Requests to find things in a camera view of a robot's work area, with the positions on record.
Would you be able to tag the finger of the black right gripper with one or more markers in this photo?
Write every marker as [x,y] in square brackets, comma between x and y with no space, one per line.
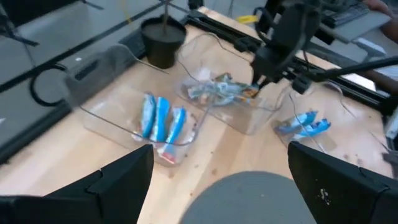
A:
[256,81]
[267,84]

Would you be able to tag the round grey woven placemat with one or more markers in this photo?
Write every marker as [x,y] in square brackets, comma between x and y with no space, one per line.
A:
[248,199]

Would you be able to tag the person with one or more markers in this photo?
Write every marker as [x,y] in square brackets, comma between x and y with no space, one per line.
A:
[384,84]

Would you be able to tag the blue white granola bar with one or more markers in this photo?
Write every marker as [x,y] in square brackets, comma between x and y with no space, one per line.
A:
[312,129]

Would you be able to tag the backlit black keyboard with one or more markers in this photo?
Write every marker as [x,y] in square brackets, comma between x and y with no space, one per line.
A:
[345,15]

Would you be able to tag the white paper scrap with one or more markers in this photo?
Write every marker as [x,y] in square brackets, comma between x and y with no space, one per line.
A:
[78,58]

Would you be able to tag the grey keyboard tray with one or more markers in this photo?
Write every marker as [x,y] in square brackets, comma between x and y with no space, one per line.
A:
[363,29]

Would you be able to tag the person's hand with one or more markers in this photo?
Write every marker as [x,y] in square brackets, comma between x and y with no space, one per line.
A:
[377,6]

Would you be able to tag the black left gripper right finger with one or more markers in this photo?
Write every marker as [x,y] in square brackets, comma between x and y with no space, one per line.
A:
[345,196]

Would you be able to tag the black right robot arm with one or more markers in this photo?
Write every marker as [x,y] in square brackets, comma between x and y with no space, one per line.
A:
[295,25]

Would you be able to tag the green plant in black pot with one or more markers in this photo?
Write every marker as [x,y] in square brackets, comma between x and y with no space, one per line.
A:
[161,46]

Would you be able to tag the person's forearm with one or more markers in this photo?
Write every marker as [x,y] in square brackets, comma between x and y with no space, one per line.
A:
[391,31]

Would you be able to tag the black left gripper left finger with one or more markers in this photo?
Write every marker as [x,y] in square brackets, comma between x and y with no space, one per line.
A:
[121,193]

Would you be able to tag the clear plastic bin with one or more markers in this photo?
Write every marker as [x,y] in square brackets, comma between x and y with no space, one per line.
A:
[242,118]
[109,118]
[351,130]

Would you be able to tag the yellow tag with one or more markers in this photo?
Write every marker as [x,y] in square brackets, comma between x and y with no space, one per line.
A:
[247,19]

